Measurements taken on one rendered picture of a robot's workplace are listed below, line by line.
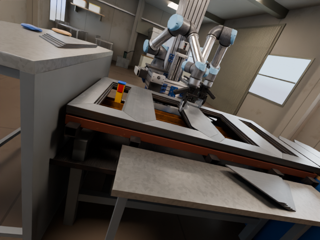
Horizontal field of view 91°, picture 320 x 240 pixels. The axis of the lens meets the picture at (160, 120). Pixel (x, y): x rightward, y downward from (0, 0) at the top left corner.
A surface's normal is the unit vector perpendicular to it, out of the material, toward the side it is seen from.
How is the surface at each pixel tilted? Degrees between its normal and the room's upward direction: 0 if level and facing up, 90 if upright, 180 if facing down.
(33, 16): 90
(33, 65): 90
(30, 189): 90
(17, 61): 90
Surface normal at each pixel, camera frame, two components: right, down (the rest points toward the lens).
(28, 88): 0.09, 0.42
